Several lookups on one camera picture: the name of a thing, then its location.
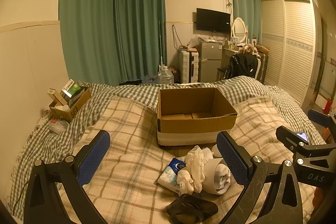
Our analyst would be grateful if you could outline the black cloth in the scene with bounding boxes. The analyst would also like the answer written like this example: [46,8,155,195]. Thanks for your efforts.
[166,193,219,224]

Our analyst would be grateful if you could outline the pack of plastic bottles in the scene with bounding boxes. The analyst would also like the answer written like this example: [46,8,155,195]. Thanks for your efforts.
[143,74,159,84]

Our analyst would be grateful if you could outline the white oval mirror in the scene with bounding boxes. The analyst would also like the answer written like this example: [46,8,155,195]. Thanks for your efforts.
[231,17,248,44]

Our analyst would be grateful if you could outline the white suitcase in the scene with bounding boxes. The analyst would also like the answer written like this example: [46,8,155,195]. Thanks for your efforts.
[179,50,199,84]

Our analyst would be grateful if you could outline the patterned brown cloth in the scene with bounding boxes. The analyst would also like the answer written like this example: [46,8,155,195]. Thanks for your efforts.
[240,45,260,57]

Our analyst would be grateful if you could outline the dark floral bag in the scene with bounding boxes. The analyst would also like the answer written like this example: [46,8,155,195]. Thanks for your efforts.
[168,66,181,83]

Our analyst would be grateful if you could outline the green curtain panel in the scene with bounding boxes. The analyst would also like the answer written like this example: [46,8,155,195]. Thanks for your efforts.
[113,0,168,83]

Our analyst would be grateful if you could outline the plastic bag on fridge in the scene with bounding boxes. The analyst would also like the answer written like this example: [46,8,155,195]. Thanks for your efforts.
[188,35,203,49]

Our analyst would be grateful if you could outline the cream plaid blanket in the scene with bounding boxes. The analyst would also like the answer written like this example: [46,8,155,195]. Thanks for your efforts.
[56,95,326,224]

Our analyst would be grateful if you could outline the clear plastic bottle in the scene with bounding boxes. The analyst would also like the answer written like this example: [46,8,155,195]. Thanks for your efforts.
[49,119,70,134]

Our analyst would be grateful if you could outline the grey small fridge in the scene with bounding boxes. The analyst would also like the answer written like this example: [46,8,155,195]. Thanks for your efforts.
[198,41,223,83]

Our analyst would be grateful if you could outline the smartphone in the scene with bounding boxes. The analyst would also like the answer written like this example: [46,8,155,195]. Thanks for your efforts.
[295,132,309,144]

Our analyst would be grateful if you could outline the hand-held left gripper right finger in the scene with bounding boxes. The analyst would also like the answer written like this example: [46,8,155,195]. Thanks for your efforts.
[216,131,315,224]

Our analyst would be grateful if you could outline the wide green curtain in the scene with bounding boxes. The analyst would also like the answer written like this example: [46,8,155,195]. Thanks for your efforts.
[59,0,118,86]

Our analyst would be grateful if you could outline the blue white tissue packet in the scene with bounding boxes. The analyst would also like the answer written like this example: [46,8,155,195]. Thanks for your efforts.
[157,157,187,191]

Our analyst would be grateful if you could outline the dark cloth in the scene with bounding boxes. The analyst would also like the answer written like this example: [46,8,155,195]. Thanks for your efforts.
[119,79,143,86]

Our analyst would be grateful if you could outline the slim beige box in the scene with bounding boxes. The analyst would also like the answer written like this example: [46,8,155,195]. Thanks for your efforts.
[47,89,69,107]

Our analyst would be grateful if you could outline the black wall television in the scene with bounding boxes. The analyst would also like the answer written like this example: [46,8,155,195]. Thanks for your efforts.
[196,8,231,33]

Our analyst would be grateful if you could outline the small white sock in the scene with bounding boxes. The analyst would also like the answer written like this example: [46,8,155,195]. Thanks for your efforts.
[211,144,223,159]

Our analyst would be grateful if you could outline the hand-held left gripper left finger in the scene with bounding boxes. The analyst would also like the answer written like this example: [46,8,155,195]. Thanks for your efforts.
[24,130,111,224]

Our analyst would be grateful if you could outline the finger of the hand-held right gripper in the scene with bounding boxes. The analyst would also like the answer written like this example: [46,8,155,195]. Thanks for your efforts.
[276,126,336,159]
[308,109,336,133]

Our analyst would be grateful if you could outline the green checked duvet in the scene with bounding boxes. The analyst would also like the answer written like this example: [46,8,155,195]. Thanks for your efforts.
[5,76,327,214]

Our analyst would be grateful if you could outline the red fire extinguisher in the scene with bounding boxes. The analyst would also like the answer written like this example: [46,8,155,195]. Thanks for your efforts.
[323,98,332,115]

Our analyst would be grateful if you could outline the white pole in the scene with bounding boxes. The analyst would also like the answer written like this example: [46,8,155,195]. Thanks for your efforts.
[158,21,165,69]

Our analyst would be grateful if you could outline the white lace cloth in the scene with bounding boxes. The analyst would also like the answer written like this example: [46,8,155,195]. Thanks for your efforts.
[176,146,206,195]

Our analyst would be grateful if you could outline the small printed cardboard box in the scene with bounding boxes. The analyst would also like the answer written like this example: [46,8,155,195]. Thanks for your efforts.
[49,86,92,123]

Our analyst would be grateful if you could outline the wall cables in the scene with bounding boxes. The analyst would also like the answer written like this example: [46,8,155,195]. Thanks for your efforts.
[171,25,185,51]

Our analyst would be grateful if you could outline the black cable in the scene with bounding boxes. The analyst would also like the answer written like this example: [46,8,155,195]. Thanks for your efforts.
[13,179,35,212]

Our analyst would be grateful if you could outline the brown checked suitcase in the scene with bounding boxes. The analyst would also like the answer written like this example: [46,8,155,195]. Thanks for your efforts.
[256,52,269,84]

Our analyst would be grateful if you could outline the black jacket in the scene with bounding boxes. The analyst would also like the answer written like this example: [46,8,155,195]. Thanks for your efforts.
[223,52,259,80]

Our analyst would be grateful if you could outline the large cardboard box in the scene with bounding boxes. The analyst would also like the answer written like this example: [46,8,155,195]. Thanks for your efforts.
[157,87,238,149]

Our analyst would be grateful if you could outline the large clear water bottle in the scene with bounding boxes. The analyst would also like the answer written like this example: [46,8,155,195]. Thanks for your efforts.
[157,66,174,84]

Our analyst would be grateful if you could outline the white louvered wardrobe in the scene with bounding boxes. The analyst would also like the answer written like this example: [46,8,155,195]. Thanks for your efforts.
[260,0,319,110]

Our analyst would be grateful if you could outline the green white package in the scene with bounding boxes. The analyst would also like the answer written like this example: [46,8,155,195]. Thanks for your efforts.
[61,79,82,101]

